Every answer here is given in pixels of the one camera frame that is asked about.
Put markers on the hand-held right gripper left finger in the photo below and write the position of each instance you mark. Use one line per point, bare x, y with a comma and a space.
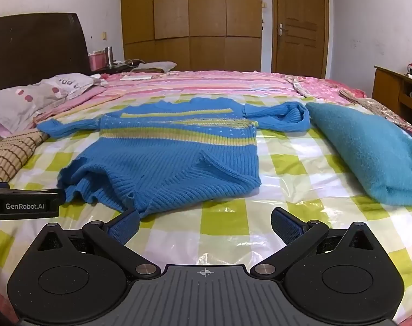
124, 228

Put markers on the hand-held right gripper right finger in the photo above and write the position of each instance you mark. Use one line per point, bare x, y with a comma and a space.
287, 228

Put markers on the blue striped knit sweater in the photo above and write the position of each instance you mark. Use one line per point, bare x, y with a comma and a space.
178, 163

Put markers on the brown plaid cloth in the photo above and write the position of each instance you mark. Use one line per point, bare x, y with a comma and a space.
9, 156

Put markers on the grey dotted pillow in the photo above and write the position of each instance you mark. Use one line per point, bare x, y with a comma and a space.
29, 102

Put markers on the folded teal fleece garment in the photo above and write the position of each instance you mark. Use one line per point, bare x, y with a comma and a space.
368, 149

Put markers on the pink floral quilt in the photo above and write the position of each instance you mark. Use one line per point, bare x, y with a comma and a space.
321, 86

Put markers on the beige floral cloth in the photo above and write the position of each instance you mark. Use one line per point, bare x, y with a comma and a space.
379, 108

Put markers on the white paper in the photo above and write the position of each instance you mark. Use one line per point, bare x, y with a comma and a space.
138, 77

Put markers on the dark wooden headboard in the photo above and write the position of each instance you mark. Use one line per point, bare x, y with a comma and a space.
32, 51

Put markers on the pink box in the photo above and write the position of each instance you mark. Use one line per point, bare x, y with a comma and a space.
97, 61

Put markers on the grey cloth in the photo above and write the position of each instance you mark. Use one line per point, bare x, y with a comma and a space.
155, 66

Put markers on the pink striped blanket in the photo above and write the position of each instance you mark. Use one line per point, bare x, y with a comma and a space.
209, 81

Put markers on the wooden desk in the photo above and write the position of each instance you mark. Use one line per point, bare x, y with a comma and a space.
385, 88

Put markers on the metal thermos cup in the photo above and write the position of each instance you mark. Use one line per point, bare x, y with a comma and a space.
108, 56

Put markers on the wooden door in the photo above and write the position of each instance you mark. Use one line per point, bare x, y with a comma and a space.
301, 40

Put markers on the wooden wardrobe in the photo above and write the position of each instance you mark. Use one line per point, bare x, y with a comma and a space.
192, 17

